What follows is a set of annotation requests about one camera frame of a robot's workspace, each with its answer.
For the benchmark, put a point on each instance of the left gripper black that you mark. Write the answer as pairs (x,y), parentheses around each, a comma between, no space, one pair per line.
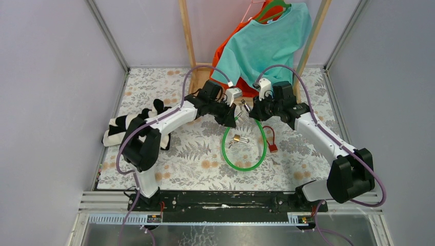
(227,119)

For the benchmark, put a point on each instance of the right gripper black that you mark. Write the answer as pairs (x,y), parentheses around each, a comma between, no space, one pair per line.
(256,111)

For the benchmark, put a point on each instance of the brass padlock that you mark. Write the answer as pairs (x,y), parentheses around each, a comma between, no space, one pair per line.
(239,138)

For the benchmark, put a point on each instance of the red cable lock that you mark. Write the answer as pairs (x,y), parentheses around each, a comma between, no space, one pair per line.
(270,139)

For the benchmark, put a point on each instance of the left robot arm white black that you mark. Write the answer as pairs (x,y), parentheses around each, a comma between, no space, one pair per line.
(142,142)

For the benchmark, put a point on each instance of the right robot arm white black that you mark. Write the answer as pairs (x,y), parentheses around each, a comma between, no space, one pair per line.
(349,175)

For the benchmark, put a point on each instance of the orange garment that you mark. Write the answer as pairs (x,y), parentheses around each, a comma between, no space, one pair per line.
(246,89)

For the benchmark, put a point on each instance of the floral table mat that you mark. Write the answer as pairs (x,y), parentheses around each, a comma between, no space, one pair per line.
(194,160)

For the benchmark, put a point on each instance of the teal t-shirt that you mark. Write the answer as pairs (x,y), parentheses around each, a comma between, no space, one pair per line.
(258,46)

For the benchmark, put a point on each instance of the wooden clothes rack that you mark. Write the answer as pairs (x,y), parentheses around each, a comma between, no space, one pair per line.
(201,71)

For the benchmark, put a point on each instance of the green hanger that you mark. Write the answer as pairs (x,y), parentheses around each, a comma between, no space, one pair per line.
(273,9)

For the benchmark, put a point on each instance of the pink hanger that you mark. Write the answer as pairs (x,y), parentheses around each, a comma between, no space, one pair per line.
(254,7)

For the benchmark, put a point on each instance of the black white striped cloth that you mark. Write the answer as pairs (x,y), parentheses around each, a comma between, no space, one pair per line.
(118,126)

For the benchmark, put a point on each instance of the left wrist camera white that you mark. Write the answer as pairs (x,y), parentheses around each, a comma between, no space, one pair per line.
(232,93)

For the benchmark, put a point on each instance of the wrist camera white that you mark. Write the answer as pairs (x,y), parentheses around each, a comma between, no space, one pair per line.
(232,93)
(263,86)

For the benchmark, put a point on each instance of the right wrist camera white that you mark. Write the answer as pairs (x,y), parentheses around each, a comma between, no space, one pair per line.
(263,86)

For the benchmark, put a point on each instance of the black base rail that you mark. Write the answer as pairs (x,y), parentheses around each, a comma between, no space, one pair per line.
(224,206)

